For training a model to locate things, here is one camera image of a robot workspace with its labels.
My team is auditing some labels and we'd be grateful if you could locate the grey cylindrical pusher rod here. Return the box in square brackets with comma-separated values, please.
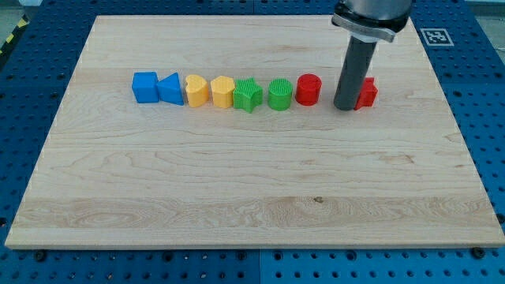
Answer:
[334, 36, 376, 110]

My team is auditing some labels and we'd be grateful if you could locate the red star block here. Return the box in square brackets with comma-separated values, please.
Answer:
[354, 77, 378, 110]

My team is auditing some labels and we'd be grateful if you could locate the green star block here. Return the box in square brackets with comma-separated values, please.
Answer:
[233, 77, 263, 114]

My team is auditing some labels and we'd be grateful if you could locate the red cylinder block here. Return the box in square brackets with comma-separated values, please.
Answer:
[295, 73, 322, 106]

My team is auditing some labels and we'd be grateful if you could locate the white fiducial marker tag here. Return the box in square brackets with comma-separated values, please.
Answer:
[421, 28, 454, 47]

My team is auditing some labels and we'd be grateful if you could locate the green cylinder block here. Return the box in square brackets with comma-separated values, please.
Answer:
[268, 78, 293, 111]

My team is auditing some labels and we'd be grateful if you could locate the yellow hexagon block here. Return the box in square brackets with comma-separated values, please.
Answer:
[211, 76, 235, 109]

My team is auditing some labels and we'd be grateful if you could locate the yellow heart block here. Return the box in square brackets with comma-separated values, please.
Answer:
[185, 74, 209, 107]

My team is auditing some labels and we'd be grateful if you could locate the blue triangle block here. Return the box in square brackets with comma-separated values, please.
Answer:
[156, 73, 184, 106]

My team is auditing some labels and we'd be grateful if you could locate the blue cube block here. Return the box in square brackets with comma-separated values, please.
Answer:
[132, 72, 159, 103]

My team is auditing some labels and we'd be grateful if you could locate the black yellow hazard tape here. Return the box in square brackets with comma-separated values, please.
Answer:
[1, 14, 30, 58]

